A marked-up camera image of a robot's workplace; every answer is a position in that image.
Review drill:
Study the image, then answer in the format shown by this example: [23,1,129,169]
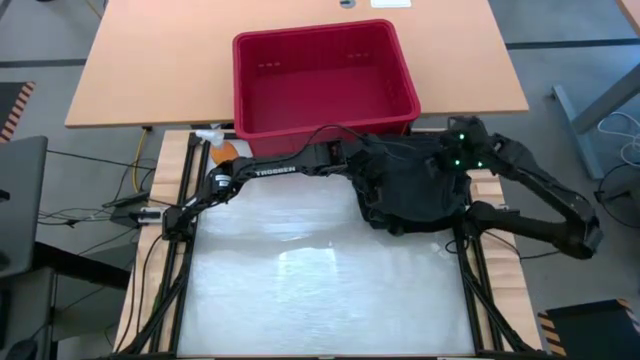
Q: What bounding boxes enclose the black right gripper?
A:
[434,115,494,176]

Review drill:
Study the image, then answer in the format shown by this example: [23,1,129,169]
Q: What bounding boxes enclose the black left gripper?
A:
[344,133,396,194]

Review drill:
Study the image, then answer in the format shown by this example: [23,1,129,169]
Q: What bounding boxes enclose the dark grey garment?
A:
[351,133,474,237]

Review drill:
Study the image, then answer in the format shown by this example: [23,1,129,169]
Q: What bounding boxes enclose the red plastic laundry bin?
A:
[232,18,423,159]

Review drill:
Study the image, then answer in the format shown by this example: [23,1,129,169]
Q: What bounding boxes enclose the grey metal table stand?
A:
[552,63,640,182]

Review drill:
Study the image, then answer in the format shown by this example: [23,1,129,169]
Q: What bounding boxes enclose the orange spray bottle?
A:
[194,128,242,167]

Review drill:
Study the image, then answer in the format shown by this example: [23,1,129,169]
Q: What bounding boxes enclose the light wooden desk corner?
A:
[617,0,640,36]

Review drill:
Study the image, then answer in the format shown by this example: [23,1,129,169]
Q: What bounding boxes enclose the black hazard striped box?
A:
[537,298,640,360]

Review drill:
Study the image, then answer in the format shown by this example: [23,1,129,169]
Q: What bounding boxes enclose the tan wooden desk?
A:
[64,0,530,130]

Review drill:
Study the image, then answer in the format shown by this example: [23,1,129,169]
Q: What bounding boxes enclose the hazard striped floor mat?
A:
[0,81,36,145]

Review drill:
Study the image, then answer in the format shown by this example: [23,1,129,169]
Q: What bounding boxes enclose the dark grey cabinet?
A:
[0,267,57,360]

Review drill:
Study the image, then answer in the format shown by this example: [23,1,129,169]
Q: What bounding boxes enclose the black looped floor cable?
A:
[593,164,640,246]

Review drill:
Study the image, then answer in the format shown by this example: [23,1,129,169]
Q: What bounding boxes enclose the black cable bundle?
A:
[462,269,534,355]
[119,234,194,355]

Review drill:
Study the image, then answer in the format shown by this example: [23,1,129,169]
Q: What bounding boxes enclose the white floor cable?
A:
[597,111,640,169]

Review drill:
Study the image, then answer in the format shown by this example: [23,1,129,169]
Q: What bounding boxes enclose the yellow cable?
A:
[131,127,149,194]

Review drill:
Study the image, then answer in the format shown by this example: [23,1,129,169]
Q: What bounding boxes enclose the black floor cables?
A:
[37,148,157,227]

